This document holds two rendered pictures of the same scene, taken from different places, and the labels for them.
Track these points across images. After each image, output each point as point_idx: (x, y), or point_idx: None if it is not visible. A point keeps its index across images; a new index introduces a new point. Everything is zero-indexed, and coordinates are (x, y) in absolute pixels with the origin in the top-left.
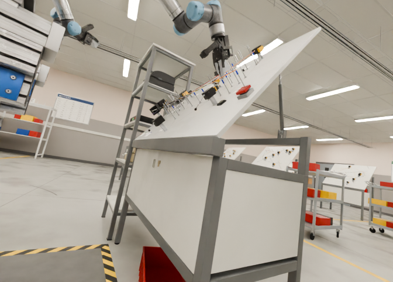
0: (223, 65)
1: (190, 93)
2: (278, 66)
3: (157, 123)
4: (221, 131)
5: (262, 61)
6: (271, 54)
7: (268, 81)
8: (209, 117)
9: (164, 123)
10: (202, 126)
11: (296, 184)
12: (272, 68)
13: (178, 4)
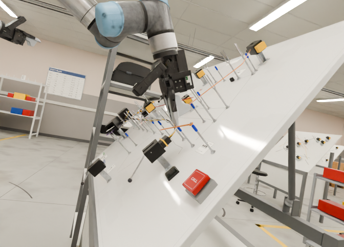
0: (174, 107)
1: (147, 120)
2: (277, 118)
3: (92, 173)
4: None
5: (263, 71)
6: (280, 56)
7: (247, 168)
8: (141, 213)
9: (121, 150)
10: (123, 238)
11: None
12: (268, 112)
13: (88, 4)
